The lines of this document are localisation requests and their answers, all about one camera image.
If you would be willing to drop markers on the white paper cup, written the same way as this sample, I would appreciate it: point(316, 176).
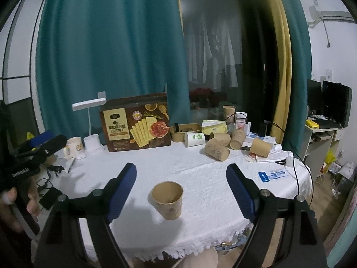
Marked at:
point(193, 139)

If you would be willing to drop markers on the black power bank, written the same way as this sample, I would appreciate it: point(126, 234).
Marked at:
point(50, 198)

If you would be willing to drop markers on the black monitor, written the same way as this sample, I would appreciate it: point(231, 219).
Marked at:
point(336, 103)

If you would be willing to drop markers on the red flowers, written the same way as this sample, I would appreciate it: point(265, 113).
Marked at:
point(206, 96)

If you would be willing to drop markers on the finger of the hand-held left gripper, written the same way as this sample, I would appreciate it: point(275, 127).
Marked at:
point(41, 139)
point(54, 143)

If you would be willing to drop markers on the blue and white card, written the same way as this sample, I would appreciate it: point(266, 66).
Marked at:
point(274, 176)

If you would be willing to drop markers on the teal curtain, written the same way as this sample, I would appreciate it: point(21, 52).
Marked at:
point(106, 47)
point(299, 75)

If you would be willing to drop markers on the hanging white clothes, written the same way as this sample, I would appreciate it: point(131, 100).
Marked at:
point(212, 53)

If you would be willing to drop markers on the white tablecloth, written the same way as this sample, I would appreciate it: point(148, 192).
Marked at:
point(195, 170)

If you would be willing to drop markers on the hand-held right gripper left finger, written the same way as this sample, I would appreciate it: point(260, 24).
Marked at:
point(122, 192)

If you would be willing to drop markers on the white computer desk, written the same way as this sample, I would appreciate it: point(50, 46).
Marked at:
point(318, 142)

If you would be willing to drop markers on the yellow curtain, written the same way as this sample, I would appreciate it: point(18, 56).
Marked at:
point(279, 47)

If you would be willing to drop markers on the yellow packet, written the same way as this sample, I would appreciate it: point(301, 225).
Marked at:
point(312, 123)

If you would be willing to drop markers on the white desk lamp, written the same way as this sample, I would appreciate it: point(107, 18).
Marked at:
point(90, 134)

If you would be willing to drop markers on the white air conditioner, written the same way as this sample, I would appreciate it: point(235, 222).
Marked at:
point(333, 15)

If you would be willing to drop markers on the person's left hand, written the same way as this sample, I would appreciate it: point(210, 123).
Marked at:
point(33, 207)

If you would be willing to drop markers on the yellow tissue pack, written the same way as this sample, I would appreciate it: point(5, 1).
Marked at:
point(213, 127)

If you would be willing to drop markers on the white printed mug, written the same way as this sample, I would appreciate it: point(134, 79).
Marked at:
point(74, 147)

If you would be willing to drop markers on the brown cracker box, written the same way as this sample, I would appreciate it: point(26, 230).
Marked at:
point(136, 124)

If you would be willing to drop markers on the brown paper cup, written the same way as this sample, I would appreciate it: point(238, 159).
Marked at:
point(221, 138)
point(229, 114)
point(261, 148)
point(237, 139)
point(217, 150)
point(168, 201)

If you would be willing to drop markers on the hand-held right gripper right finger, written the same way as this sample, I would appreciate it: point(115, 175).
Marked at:
point(239, 192)

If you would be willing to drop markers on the brown paper bowl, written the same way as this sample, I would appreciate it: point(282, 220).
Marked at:
point(185, 133)

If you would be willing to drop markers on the black pen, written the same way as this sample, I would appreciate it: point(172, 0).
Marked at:
point(70, 166)

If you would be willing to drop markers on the white jar with dark lid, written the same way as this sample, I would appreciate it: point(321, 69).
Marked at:
point(240, 119)

